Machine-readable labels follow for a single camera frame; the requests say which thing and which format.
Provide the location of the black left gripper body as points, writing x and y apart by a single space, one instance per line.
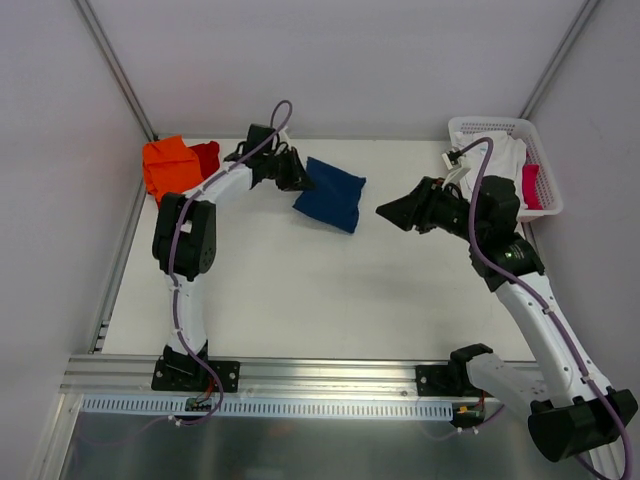
282 167

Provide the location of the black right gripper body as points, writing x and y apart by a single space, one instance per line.
422 204

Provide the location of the blue printed t shirt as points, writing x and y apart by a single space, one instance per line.
335 199

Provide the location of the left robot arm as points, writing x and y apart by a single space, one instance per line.
185 246

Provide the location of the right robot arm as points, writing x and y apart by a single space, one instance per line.
575 409

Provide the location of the red folded t shirt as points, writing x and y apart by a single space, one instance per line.
208 154

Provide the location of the white t shirt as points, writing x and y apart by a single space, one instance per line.
507 160

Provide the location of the pink t shirt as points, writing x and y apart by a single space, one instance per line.
529 180

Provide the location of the orange folded t shirt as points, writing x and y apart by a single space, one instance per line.
169 166

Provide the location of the white plastic basket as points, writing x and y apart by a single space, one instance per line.
547 190

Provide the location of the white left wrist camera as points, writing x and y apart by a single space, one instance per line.
284 137

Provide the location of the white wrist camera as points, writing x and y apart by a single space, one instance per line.
284 137
457 166

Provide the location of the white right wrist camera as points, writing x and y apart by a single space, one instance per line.
457 166

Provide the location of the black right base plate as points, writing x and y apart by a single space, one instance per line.
438 380

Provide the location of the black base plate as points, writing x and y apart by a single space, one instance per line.
190 376
438 380

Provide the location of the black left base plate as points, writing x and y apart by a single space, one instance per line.
190 376

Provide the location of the left aluminium corner post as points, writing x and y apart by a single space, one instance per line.
100 38

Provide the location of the aluminium corner post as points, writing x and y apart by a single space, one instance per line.
575 30
100 38

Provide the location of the right aluminium corner post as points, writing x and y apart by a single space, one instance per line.
575 30

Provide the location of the white slotted cable duct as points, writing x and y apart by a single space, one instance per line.
270 408

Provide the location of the aluminium front rail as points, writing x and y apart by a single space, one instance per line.
380 380

